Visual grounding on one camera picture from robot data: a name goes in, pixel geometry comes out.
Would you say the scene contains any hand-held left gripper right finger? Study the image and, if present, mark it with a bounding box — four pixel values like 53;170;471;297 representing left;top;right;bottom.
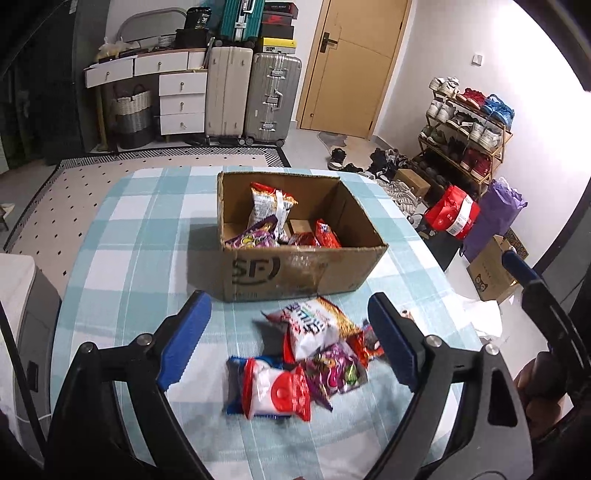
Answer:
367;291;535;480

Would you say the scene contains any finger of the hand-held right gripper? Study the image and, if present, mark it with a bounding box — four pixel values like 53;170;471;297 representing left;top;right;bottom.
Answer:
502;250;579;371

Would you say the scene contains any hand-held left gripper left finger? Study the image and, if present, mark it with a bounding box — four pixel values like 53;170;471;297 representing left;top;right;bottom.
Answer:
46;290;219;480

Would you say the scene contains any purple snack bag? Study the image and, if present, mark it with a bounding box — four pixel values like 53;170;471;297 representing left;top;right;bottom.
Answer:
225;217;280;250
300;342;369;411

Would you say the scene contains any white noodle snack bag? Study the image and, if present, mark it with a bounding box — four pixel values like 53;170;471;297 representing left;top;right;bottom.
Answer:
262;296;363;363
249;181;298;232

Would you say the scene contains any brown cardboard box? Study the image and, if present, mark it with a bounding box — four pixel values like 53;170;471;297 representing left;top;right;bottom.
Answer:
217;170;389;303

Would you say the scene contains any person's right hand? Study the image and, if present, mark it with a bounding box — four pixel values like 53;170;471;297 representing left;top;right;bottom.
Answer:
513;357;571;437

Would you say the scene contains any orange red snack bag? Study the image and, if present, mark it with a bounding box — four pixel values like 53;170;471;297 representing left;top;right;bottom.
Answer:
346;323;386;368

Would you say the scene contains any open cardboard box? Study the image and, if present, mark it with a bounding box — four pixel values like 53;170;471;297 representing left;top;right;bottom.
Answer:
466;235;529;303

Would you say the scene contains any purple gift bag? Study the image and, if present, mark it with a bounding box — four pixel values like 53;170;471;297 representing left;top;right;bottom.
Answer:
463;179;528;264

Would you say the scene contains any white plastic bag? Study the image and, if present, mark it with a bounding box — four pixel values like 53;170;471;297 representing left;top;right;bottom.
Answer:
455;298;504;337

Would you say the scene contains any blue snack packet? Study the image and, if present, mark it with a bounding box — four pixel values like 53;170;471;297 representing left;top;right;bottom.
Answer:
225;355;296;418

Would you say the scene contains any black stool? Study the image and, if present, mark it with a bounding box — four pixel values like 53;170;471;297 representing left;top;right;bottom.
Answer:
416;222;462;273

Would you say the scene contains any red gift bag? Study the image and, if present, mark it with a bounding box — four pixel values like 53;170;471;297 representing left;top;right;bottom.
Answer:
424;185;481;240

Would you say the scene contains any white and red snack bag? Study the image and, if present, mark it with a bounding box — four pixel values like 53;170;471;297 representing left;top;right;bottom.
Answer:
242;357;312;422

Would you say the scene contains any checkered teal tablecloth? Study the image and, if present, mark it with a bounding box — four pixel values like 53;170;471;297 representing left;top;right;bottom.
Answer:
48;165;483;480

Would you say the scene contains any wooden shoe rack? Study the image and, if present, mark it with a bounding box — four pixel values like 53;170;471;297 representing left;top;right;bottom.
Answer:
418;88;513;197

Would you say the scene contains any small closed cardboard box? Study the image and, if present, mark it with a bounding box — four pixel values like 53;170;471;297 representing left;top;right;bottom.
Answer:
394;168;432;199

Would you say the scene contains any white and grey cabinet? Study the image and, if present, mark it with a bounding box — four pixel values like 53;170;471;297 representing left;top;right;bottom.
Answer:
0;253;63;435

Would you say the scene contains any pile of shoes on floor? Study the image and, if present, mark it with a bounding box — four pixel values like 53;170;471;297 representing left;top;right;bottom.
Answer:
325;147;426;217

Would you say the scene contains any spotted beige rug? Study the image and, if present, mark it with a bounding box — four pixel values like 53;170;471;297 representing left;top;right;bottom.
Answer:
4;147;291;296

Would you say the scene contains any grey door mat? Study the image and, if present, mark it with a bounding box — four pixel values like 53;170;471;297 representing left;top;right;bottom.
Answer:
318;130;354;151

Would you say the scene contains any woven laundry basket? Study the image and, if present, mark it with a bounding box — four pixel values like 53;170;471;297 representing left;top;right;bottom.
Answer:
112;84;154;149

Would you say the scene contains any white desk with drawers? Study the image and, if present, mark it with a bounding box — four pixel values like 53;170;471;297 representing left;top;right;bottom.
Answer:
84;46;208;137

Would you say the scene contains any beige suitcase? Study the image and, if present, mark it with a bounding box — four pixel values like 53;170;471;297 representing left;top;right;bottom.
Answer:
205;45;254;144

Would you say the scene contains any silver suitcase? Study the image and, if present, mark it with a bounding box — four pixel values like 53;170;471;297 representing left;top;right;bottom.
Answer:
244;52;303;147

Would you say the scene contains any wooden door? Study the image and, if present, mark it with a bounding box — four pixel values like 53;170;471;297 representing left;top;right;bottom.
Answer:
295;0;411;139

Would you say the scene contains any dark refrigerator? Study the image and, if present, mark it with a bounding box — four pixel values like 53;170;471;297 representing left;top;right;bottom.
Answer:
0;0;112;164

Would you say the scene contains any yellowish plastic bag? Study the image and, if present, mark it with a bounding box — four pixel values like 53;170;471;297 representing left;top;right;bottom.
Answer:
95;39;130;63

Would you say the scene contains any black storage box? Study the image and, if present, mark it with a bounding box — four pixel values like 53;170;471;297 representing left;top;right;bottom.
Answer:
175;28;215;49

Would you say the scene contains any black bag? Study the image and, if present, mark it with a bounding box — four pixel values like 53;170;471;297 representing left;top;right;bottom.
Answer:
185;7;212;31

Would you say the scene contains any teal suitcase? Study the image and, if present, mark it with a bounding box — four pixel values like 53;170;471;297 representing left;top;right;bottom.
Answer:
219;0;266;44

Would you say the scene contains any grey arched frame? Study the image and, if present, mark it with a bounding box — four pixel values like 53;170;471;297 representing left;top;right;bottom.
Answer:
113;8;190;51

